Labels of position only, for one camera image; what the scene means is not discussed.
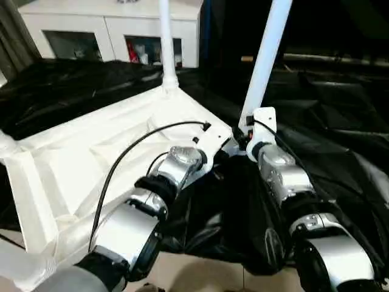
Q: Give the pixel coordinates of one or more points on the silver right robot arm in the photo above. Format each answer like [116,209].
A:
[298,194]

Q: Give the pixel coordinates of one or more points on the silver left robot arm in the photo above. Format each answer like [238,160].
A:
[152,197]

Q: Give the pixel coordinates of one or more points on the white bottle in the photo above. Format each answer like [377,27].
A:
[143,57]

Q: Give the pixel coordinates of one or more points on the red package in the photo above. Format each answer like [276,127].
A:
[131,51]

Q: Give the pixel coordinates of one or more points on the black work mat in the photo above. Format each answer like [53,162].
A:
[60,88]

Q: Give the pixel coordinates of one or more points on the grey patterned ornament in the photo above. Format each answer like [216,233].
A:
[126,1]

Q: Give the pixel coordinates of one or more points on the white glass-door cabinet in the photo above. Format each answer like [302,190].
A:
[106,21]

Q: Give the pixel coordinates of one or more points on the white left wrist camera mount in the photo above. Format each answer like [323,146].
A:
[212,143]

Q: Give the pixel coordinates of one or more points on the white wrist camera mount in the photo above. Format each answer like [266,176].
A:
[263,127]
[212,143]

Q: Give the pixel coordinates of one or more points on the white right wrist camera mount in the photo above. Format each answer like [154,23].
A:
[263,127]

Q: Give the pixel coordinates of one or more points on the dark metal rail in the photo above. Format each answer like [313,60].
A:
[334,59]

